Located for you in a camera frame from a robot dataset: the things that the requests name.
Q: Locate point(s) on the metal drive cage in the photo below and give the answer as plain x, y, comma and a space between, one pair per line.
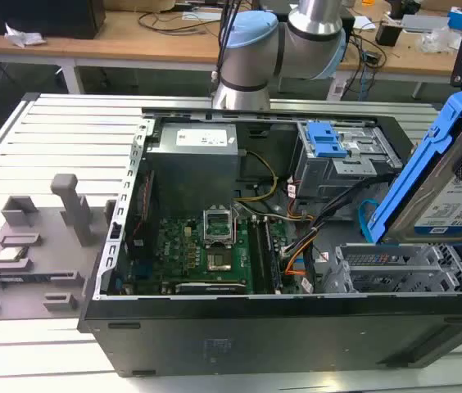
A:
337, 163

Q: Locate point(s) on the grey power supply unit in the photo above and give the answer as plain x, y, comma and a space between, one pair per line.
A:
192, 155

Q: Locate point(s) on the silver CPU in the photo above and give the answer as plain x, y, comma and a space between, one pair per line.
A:
9, 254

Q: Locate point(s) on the blue white box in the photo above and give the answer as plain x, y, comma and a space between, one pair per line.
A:
458, 18

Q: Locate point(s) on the green motherboard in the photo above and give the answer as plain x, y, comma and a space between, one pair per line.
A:
198, 254

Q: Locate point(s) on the clear plastic bag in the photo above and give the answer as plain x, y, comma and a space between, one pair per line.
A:
440, 39

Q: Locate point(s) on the black graphics card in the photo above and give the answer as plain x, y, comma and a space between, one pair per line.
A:
210, 287

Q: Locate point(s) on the wooden desk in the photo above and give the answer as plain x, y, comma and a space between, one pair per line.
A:
198, 41

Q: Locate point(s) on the black open PC case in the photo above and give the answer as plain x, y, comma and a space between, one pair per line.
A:
280, 327

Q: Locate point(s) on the RAM stick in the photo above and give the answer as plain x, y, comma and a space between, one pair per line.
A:
24, 279

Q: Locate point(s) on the RAM slot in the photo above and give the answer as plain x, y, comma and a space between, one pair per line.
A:
261, 256

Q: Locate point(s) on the hard disk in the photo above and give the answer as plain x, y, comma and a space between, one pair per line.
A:
440, 172

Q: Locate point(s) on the CPU socket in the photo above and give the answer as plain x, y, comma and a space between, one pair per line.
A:
219, 260

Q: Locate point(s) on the blue drive cage latch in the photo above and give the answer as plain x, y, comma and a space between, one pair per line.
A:
324, 141

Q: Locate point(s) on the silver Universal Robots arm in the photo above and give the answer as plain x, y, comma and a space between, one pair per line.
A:
251, 53

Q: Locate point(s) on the black box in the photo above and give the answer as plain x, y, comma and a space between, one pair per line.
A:
38, 16

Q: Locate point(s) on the metal disk bay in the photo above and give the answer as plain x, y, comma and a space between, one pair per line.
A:
395, 268

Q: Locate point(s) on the black power adapter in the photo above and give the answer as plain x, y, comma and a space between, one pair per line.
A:
387, 34

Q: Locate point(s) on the crumpled white paper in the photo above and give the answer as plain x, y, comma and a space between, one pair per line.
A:
22, 36

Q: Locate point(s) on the grey parts rack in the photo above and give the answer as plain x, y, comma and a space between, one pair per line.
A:
30, 262

